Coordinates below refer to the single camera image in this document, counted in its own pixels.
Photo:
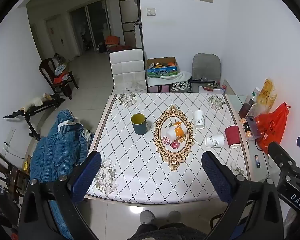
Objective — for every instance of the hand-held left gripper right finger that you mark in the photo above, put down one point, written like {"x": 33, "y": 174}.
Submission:
{"x": 216, "y": 177}

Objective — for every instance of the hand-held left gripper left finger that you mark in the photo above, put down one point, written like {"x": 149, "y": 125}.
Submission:
{"x": 87, "y": 177}

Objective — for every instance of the teal cup with yellow inside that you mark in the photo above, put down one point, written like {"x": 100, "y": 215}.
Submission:
{"x": 139, "y": 127}

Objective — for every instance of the white cup with plant print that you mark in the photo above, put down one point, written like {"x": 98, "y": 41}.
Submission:
{"x": 199, "y": 120}
{"x": 215, "y": 141}

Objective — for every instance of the red paper cup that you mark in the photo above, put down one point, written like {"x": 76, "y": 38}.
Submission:
{"x": 232, "y": 136}

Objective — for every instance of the orange and white cup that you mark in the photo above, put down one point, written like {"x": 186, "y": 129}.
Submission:
{"x": 175, "y": 133}

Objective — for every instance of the orange plastic bag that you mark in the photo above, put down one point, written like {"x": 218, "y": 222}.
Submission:
{"x": 272, "y": 127}

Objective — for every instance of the small purple box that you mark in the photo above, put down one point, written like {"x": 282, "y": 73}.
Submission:
{"x": 253, "y": 127}

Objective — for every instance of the blue quilted blanket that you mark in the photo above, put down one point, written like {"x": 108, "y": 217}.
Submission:
{"x": 55, "y": 152}

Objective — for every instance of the diamond patterned floral tablecloth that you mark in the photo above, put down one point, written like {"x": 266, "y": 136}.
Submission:
{"x": 140, "y": 160}

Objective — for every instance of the brown bottle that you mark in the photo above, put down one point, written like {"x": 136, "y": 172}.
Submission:
{"x": 245, "y": 110}

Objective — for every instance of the yellow snack bag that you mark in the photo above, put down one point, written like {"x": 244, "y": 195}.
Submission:
{"x": 266, "y": 95}

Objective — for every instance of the small yellow box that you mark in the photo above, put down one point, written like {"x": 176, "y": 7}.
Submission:
{"x": 25, "y": 165}

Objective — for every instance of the person's legs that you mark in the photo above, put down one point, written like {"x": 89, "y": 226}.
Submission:
{"x": 165, "y": 231}

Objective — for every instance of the black exercise bench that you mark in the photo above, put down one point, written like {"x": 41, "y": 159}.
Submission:
{"x": 40, "y": 108}

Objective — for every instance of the patterned black and white bag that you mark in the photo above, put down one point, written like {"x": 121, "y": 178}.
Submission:
{"x": 180, "y": 86}

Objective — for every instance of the dark wooden chair with clothes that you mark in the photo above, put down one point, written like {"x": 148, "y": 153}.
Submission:
{"x": 62, "y": 80}

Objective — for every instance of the pink bag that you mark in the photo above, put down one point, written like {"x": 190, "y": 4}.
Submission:
{"x": 158, "y": 88}

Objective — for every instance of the white folded cloth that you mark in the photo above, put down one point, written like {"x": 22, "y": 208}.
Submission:
{"x": 165, "y": 80}

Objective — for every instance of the grey padded chair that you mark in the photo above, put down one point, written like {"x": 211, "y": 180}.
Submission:
{"x": 206, "y": 66}

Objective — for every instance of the white padded chair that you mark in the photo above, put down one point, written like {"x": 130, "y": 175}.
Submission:
{"x": 127, "y": 67}

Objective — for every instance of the cardboard box with blue print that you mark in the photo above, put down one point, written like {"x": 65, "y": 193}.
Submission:
{"x": 162, "y": 71}

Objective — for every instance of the orange box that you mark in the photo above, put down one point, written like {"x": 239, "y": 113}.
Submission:
{"x": 112, "y": 40}

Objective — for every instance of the refrigerator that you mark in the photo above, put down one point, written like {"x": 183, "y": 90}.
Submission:
{"x": 128, "y": 22}

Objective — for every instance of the white light switch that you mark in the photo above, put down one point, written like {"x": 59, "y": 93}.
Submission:
{"x": 150, "y": 11}

